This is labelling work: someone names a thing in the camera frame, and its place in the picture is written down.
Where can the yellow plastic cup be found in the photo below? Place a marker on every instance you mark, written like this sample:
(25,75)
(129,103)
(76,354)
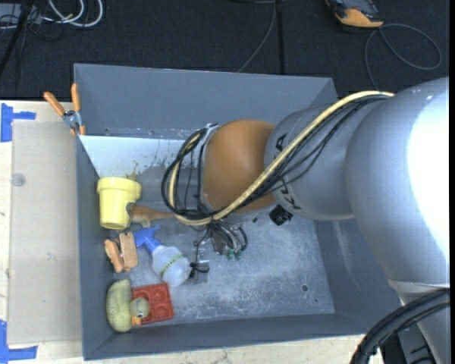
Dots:
(115,199)

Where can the clear spray bottle blue head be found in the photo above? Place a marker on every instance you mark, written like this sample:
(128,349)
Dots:
(170,262)

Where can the grey metal bin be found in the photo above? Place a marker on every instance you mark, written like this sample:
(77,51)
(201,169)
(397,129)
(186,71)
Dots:
(258,279)

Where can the red toy building brick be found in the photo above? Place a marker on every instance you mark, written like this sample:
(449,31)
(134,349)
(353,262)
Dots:
(159,302)

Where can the orange and tan toy food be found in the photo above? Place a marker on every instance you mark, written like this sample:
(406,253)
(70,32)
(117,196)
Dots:
(125,250)

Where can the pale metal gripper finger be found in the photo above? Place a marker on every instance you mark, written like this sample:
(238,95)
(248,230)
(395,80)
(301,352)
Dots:
(203,261)
(202,277)

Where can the pale wood board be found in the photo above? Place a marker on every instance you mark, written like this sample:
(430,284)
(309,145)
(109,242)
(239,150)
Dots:
(41,233)

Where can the brown wooden utensil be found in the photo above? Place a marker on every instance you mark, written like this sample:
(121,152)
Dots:
(151,214)

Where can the yellow rubber duck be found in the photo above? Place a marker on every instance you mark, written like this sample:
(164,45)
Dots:
(119,305)

